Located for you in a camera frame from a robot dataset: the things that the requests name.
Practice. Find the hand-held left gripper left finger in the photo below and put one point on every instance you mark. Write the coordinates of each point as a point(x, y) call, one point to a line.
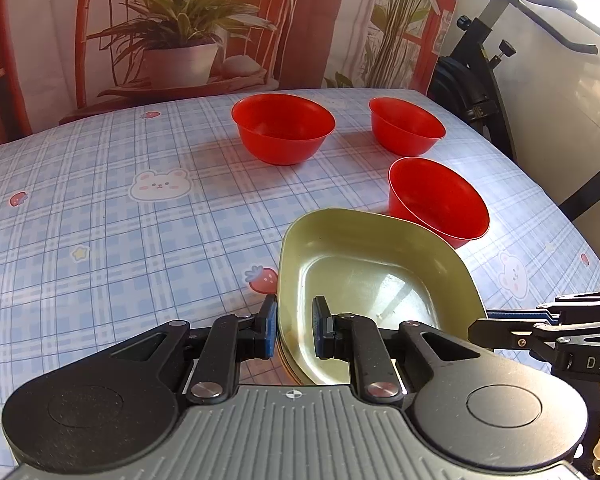
point(269, 332)

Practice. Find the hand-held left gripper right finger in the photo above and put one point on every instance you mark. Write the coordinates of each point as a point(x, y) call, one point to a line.
point(323, 332)

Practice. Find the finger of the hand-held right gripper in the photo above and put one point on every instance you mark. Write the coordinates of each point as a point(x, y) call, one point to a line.
point(500, 335)
point(522, 315)

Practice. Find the olive green square plate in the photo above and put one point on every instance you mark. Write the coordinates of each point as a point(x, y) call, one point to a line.
point(360, 260)

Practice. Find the blue checked tablecloth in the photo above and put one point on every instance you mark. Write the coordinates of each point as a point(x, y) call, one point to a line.
point(105, 235)

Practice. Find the black exercise bike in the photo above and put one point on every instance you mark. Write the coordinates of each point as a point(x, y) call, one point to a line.
point(480, 110)

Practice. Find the wide red plastic bowl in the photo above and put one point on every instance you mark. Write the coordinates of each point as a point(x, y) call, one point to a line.
point(280, 120)

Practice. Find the plant and chair wall poster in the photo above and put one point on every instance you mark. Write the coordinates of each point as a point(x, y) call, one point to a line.
point(180, 35)

